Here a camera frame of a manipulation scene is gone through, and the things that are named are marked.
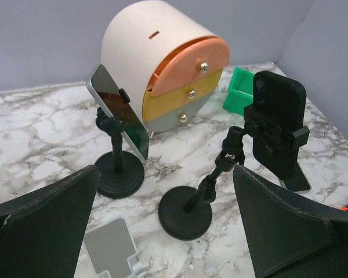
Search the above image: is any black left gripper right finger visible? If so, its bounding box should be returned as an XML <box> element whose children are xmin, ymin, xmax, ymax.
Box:
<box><xmin>233</xmin><ymin>166</ymin><xmax>348</xmax><ymax>277</ymax></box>

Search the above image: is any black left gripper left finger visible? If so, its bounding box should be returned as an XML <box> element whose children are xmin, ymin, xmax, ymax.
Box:
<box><xmin>0</xmin><ymin>165</ymin><xmax>100</xmax><ymax>277</ymax></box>

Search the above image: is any silver folding phone stand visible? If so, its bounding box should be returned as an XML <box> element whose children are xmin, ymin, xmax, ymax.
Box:
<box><xmin>84</xmin><ymin>217</ymin><xmax>146</xmax><ymax>278</ymax></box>

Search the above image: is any black adjustable phone stand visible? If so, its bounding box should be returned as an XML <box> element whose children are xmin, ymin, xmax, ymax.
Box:
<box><xmin>158</xmin><ymin>105</ymin><xmax>310</xmax><ymax>241</ymax></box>

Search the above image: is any black round-base phone stand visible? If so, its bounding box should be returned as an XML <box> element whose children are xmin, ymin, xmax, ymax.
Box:
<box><xmin>93</xmin><ymin>89</ymin><xmax>146</xmax><ymax>199</ymax></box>

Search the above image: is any silver phone with dark screen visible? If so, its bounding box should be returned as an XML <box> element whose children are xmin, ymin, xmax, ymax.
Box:
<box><xmin>86</xmin><ymin>64</ymin><xmax>149</xmax><ymax>161</ymax></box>

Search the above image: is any green plastic bin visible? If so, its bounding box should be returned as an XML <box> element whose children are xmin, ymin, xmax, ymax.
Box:
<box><xmin>223</xmin><ymin>67</ymin><xmax>255</xmax><ymax>116</ymax></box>

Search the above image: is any cream cylindrical drawer organizer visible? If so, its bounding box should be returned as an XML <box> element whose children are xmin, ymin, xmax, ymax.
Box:
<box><xmin>100</xmin><ymin>32</ymin><xmax>231</xmax><ymax>133</ymax></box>

